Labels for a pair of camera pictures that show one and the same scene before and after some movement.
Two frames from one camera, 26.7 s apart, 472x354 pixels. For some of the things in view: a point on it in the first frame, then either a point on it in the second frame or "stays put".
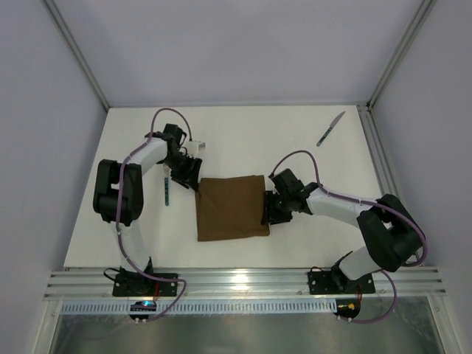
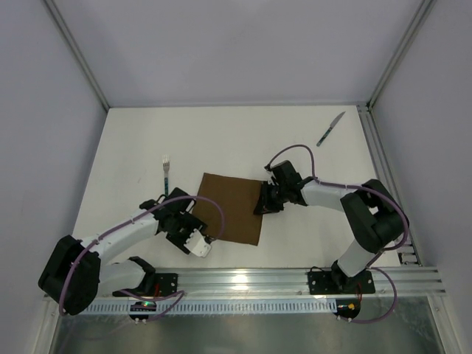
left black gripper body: [185, 168] to [181, 234]
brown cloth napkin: [230, 207] stays put
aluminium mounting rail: [98, 285] stays put
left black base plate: [134, 285] stays put
